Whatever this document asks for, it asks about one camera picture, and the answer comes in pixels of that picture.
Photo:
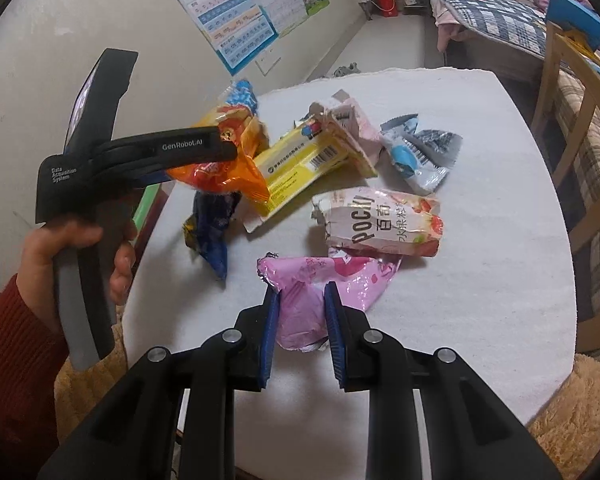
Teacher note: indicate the yellow carton box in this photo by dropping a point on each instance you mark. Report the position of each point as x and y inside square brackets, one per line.
[299, 158]

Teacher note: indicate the wooden crib rail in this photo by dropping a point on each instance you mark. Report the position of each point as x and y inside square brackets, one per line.
[570, 93]

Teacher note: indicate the pink crushed carton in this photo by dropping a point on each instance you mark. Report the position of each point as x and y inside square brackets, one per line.
[353, 129]

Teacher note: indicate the red sleeve forearm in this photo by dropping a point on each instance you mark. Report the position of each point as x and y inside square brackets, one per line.
[31, 356]

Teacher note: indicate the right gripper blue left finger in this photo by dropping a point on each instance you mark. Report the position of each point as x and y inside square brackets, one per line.
[269, 329]

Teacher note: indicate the light blue silver wrapper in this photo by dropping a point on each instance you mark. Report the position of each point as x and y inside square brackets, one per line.
[423, 157]

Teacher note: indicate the red bin with green rim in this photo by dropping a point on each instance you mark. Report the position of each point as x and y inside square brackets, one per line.
[146, 216]

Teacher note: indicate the person's left hand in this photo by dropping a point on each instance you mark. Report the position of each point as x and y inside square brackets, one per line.
[35, 277]

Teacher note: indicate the white table pad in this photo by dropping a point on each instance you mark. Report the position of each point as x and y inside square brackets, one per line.
[500, 290]

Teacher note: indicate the bed with plaid quilt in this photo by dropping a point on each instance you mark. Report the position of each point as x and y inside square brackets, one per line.
[505, 36]

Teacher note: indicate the blue learning poster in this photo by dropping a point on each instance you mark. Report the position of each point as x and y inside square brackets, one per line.
[237, 30]

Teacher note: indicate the blue box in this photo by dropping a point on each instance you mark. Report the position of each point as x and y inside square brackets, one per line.
[571, 14]

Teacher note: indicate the blue oreo wrapper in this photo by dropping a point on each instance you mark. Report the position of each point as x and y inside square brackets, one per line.
[204, 230]

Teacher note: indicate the pocky snack bag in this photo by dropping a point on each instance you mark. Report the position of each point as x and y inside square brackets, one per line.
[380, 221]

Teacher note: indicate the grey shoe right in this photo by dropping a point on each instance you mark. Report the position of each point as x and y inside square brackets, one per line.
[345, 70]

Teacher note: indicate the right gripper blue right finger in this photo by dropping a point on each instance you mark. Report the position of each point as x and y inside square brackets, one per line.
[338, 347]

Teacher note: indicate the wall socket plate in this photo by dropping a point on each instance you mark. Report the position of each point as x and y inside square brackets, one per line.
[266, 60]

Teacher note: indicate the red bucket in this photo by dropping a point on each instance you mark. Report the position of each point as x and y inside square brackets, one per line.
[387, 8]

